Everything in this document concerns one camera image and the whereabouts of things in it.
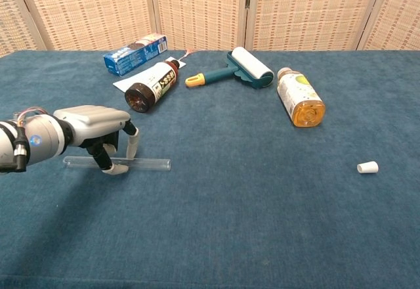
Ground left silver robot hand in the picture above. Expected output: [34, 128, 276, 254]
[53, 104, 140, 175]

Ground clear glass test tube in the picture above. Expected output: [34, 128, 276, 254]
[62, 156, 172, 171]

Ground small white tube cap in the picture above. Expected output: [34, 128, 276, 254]
[356, 162, 379, 175]

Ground white paper card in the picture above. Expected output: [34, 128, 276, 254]
[112, 56, 187, 93]

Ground dark brown sauce bottle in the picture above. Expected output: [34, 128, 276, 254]
[124, 60, 180, 114]

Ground blue cookie box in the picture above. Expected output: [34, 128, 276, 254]
[103, 33, 169, 76]

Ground woven folding screen panel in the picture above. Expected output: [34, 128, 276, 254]
[244, 0, 394, 52]
[0, 0, 47, 58]
[149, 0, 252, 52]
[12, 0, 161, 52]
[357, 0, 420, 52]

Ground blue tablecloth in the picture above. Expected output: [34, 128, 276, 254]
[0, 49, 420, 289]

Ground teal lint roller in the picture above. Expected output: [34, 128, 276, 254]
[184, 46, 274, 90]

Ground yellow juice bottle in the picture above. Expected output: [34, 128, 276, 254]
[276, 67, 326, 129]

